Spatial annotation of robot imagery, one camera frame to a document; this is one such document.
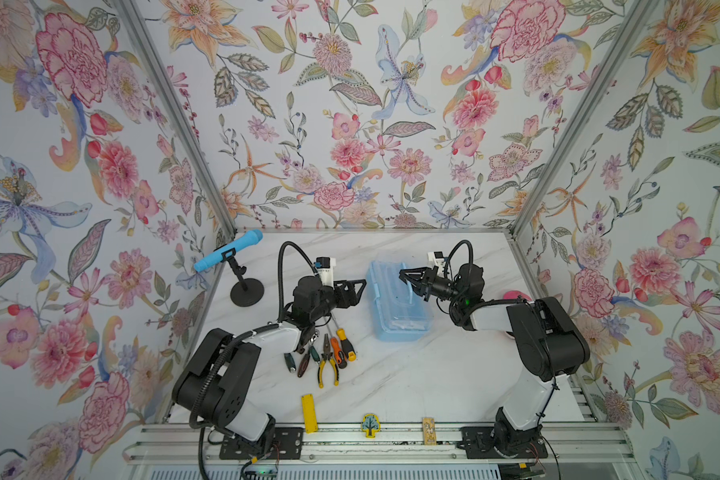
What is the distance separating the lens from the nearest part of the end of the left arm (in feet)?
2.28

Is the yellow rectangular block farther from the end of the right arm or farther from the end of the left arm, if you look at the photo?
the end of the right arm

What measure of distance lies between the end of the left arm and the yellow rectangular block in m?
0.23

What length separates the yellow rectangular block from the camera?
0.78 metres
